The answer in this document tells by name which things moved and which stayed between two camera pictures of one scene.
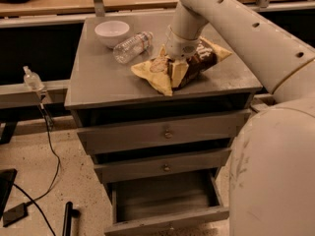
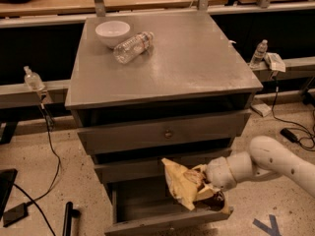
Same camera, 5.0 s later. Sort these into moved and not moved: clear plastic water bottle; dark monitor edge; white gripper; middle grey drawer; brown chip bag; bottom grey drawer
Moved: brown chip bag; white gripper
Not moved: middle grey drawer; dark monitor edge; bottom grey drawer; clear plastic water bottle
